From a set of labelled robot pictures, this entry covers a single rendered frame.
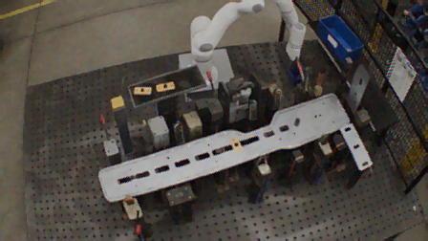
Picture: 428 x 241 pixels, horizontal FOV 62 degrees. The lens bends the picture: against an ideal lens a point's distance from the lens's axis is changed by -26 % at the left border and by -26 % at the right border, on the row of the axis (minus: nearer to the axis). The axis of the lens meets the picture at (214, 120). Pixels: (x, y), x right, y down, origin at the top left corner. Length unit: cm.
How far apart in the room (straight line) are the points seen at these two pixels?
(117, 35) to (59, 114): 153
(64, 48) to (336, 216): 298
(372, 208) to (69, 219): 182
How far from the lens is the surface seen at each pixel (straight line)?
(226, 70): 281
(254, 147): 229
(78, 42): 427
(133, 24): 428
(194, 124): 224
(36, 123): 291
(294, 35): 260
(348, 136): 244
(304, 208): 251
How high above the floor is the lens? 297
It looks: 57 degrees down
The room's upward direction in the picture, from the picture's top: 3 degrees clockwise
